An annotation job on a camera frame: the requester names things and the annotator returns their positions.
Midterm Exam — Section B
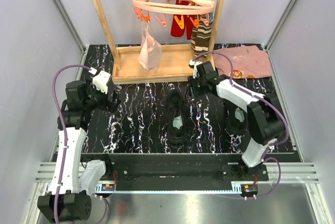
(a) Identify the pink hanging bra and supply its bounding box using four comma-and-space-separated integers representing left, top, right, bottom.
138, 21, 162, 71

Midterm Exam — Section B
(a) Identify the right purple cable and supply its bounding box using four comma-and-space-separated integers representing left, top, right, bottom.
193, 51, 290, 200

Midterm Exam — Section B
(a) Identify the purple cable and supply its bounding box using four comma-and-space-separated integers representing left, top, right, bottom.
193, 51, 290, 200
53, 64, 108, 222

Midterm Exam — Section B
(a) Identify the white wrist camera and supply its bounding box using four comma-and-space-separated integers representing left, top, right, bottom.
189, 60, 202, 79
89, 68, 111, 94

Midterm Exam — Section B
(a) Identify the orange connector box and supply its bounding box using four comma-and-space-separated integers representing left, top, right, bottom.
241, 184, 259, 195
101, 183, 115, 191

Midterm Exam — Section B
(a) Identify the black marble pattern mat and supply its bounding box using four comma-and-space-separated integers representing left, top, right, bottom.
80, 44, 303, 162

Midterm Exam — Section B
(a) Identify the left orange connector box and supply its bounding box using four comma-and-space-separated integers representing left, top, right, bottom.
101, 183, 115, 191

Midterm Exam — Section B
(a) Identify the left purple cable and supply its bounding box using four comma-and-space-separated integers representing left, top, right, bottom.
53, 64, 108, 222

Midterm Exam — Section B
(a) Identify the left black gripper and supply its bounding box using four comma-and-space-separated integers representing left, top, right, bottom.
84, 77, 121, 113

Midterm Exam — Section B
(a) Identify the right orange connector box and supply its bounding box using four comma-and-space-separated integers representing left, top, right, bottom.
241, 184, 259, 195

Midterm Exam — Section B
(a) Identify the pink folded t-shirt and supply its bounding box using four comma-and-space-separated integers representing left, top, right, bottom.
213, 46, 272, 79

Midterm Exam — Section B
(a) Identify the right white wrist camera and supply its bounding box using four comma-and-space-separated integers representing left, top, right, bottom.
189, 60, 202, 79

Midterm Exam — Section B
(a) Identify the brown striped hanging sock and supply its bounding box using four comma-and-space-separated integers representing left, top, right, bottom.
191, 13, 213, 57

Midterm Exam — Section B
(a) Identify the black shoe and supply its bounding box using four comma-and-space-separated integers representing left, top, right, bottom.
165, 89, 186, 144
225, 100, 248, 136

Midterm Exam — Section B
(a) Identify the pink round clip hanger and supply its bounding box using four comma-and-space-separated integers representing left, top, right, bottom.
132, 0, 215, 23

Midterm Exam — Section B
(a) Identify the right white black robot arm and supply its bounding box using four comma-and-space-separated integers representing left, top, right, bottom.
188, 60, 289, 181

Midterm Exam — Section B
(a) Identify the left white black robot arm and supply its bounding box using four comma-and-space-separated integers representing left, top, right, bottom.
37, 80, 120, 223

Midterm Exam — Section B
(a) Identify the red hanging sock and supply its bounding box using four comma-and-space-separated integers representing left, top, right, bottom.
171, 15, 195, 40

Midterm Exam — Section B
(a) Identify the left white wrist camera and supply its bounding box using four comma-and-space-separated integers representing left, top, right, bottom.
89, 68, 111, 94

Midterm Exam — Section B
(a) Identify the wooden drying rack frame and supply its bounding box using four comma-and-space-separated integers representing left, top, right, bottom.
92, 0, 224, 84

